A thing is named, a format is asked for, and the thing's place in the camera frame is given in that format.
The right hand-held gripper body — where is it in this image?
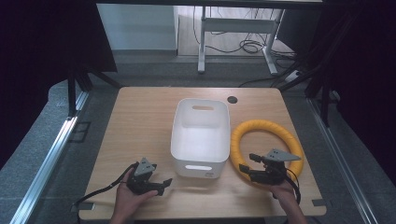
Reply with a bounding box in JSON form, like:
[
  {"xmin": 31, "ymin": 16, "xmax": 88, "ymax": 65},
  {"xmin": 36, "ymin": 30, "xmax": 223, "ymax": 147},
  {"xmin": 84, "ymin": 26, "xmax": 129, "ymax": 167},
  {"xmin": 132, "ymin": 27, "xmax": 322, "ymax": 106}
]
[{"xmin": 248, "ymin": 147, "xmax": 303, "ymax": 187}]

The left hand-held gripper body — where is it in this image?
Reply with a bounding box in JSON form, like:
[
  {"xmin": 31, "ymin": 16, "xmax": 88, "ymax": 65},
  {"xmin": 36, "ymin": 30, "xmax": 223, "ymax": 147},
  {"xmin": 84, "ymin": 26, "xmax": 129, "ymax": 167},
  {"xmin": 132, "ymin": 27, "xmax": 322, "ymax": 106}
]
[{"xmin": 125, "ymin": 157, "xmax": 158, "ymax": 196}]

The yellow ribbed hose ring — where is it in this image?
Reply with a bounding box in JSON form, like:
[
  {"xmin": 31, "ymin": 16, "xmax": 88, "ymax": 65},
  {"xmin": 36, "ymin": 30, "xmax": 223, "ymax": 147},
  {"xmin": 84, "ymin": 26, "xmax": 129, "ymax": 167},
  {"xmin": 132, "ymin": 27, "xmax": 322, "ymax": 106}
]
[{"xmin": 229, "ymin": 119, "xmax": 305, "ymax": 185}]

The person's right hand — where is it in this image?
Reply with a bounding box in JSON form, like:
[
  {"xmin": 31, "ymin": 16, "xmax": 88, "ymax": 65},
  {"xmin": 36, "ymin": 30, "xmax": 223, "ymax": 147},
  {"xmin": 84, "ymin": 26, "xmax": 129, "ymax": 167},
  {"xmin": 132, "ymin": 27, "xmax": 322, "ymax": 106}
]
[{"xmin": 268, "ymin": 182, "xmax": 297, "ymax": 205}]

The person's left hand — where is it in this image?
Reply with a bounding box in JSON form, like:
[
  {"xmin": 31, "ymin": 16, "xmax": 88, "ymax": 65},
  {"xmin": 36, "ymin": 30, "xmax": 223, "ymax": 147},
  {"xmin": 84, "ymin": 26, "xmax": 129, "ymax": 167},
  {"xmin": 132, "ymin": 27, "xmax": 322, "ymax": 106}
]
[{"xmin": 112, "ymin": 169, "xmax": 159, "ymax": 219}]

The white plastic storage bin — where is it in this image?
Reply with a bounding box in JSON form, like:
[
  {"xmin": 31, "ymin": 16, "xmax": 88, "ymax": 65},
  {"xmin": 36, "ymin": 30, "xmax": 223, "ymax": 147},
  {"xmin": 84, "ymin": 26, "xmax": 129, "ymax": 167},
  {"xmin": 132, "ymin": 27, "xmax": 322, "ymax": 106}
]
[{"xmin": 169, "ymin": 97, "xmax": 232, "ymax": 180}]

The black tripod stand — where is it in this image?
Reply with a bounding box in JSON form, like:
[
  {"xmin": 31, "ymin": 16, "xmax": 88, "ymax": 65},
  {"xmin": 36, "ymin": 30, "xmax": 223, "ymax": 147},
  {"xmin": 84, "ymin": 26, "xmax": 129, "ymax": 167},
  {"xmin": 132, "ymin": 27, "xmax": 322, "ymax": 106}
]
[
  {"xmin": 65, "ymin": 60, "xmax": 123, "ymax": 119},
  {"xmin": 270, "ymin": 12, "xmax": 353, "ymax": 128}
]

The white power strip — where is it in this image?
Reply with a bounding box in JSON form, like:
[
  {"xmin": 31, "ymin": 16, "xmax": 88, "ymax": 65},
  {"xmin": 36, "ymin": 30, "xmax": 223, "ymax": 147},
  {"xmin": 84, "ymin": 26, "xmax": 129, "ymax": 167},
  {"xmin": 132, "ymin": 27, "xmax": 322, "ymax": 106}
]
[{"xmin": 284, "ymin": 69, "xmax": 303, "ymax": 84}]

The white-legged desk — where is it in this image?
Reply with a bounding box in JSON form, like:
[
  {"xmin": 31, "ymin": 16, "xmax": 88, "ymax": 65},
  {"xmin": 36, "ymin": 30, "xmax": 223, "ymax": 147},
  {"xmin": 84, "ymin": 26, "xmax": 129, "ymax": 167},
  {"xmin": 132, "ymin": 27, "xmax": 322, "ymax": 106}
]
[{"xmin": 96, "ymin": 0, "xmax": 323, "ymax": 77}]

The dark box under desk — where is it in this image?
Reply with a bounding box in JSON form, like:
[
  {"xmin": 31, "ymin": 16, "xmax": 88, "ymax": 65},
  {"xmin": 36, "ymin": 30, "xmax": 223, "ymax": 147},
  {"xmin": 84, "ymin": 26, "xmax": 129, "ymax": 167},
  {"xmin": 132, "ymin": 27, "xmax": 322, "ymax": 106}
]
[{"xmin": 276, "ymin": 8, "xmax": 325, "ymax": 54}]

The dark curtain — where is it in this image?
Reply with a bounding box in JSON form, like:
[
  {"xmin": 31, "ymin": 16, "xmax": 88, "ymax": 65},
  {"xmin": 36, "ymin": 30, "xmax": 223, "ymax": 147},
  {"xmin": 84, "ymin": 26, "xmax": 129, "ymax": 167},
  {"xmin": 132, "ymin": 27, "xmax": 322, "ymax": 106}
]
[
  {"xmin": 311, "ymin": 0, "xmax": 396, "ymax": 178},
  {"xmin": 0, "ymin": 0, "xmax": 118, "ymax": 171}
]

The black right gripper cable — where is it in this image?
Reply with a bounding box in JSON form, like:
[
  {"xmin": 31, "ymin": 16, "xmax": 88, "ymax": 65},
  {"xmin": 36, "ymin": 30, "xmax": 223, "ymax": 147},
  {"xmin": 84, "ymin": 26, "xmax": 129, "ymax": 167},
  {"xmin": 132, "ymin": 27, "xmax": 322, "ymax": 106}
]
[{"xmin": 283, "ymin": 167, "xmax": 303, "ymax": 205}]

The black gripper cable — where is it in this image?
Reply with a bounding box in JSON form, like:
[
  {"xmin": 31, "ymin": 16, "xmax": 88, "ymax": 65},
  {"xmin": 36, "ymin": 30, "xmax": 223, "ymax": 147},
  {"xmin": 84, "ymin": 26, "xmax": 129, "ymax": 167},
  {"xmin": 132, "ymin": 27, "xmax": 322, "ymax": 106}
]
[
  {"xmin": 283, "ymin": 167, "xmax": 303, "ymax": 205},
  {"xmin": 73, "ymin": 161, "xmax": 140, "ymax": 207}
]

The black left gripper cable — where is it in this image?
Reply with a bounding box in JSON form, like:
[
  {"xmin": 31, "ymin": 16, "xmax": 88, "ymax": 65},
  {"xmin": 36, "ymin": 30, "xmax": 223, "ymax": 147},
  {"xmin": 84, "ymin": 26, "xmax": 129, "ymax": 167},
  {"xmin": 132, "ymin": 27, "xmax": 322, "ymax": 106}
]
[{"xmin": 73, "ymin": 161, "xmax": 140, "ymax": 207}]

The aluminium floor rail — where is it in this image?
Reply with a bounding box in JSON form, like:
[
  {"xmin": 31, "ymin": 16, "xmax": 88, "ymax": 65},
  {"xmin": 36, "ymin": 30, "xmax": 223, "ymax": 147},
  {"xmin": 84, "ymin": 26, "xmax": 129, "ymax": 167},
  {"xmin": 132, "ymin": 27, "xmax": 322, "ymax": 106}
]
[
  {"xmin": 305, "ymin": 96, "xmax": 380, "ymax": 224},
  {"xmin": 8, "ymin": 91, "xmax": 91, "ymax": 224}
]

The white metal desk frame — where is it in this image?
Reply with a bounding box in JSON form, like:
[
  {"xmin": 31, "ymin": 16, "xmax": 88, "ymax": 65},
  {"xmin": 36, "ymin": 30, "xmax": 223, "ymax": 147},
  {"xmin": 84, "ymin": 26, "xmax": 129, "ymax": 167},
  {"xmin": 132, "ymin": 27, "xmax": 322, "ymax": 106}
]
[{"xmin": 191, "ymin": 6, "xmax": 297, "ymax": 59}]

